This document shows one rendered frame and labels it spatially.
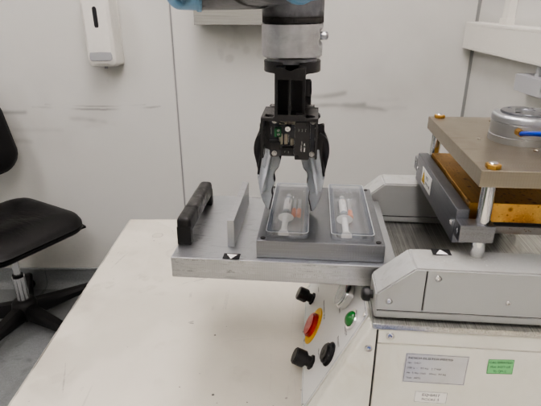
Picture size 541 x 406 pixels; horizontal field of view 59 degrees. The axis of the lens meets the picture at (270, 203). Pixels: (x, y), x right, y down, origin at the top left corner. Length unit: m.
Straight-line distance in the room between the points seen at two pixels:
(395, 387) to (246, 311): 0.35
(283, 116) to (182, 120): 1.51
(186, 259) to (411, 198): 0.40
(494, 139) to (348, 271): 0.26
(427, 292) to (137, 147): 1.73
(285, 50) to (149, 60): 1.51
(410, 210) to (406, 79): 1.29
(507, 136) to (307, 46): 0.28
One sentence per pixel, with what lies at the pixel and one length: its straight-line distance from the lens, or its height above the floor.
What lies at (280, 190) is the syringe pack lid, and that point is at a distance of 0.75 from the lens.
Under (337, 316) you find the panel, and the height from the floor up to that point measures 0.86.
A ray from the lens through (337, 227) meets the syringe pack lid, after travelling 0.64.
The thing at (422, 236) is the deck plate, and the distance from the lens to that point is 0.81.
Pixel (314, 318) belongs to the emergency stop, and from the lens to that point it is 0.79.
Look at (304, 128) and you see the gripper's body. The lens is 0.59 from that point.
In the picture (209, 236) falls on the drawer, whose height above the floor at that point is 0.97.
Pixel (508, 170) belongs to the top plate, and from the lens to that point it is 0.58.
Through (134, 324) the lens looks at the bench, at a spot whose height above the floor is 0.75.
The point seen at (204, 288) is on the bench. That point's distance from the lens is 0.98.
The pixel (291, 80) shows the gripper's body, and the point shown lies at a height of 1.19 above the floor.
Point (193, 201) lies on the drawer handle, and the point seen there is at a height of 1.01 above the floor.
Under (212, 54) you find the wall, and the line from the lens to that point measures 2.02.
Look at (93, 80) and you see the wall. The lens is 2.14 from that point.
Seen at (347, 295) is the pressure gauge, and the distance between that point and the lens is 0.68.
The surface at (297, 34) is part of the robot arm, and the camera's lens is 0.58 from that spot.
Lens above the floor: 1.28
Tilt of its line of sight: 23 degrees down
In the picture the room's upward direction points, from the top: straight up
